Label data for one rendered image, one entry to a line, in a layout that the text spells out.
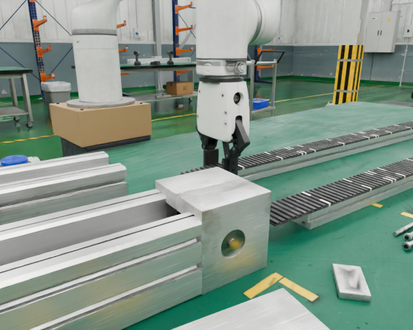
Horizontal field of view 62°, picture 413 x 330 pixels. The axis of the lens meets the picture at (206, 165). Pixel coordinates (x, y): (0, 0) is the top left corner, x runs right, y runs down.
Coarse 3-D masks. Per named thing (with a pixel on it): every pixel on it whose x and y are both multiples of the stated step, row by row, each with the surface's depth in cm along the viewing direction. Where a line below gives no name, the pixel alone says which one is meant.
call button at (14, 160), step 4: (8, 156) 56; (12, 156) 56; (16, 156) 56; (20, 156) 56; (24, 156) 56; (0, 160) 55; (4, 160) 54; (8, 160) 54; (12, 160) 54; (16, 160) 55; (20, 160) 55; (24, 160) 56; (4, 164) 54; (8, 164) 54; (12, 164) 54; (16, 164) 55
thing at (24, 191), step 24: (0, 168) 47; (24, 168) 47; (48, 168) 49; (72, 168) 51; (96, 168) 47; (120, 168) 48; (0, 192) 40; (24, 192) 41; (48, 192) 43; (72, 192) 46; (96, 192) 46; (120, 192) 48; (0, 216) 40; (24, 216) 42
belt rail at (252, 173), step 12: (408, 132) 96; (348, 144) 81; (360, 144) 84; (372, 144) 88; (384, 144) 90; (300, 156) 73; (312, 156) 75; (324, 156) 77; (336, 156) 80; (252, 168) 66; (264, 168) 67; (276, 168) 70; (288, 168) 72; (252, 180) 66
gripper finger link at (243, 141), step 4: (236, 120) 57; (240, 120) 57; (236, 124) 57; (240, 124) 57; (236, 128) 57; (240, 128) 56; (244, 128) 57; (236, 132) 57; (240, 132) 56; (244, 132) 56; (240, 136) 56; (244, 136) 56; (240, 140) 56; (244, 140) 56; (248, 140) 56; (236, 144) 58; (240, 144) 57; (244, 144) 56; (248, 144) 56; (240, 148) 57; (244, 148) 57
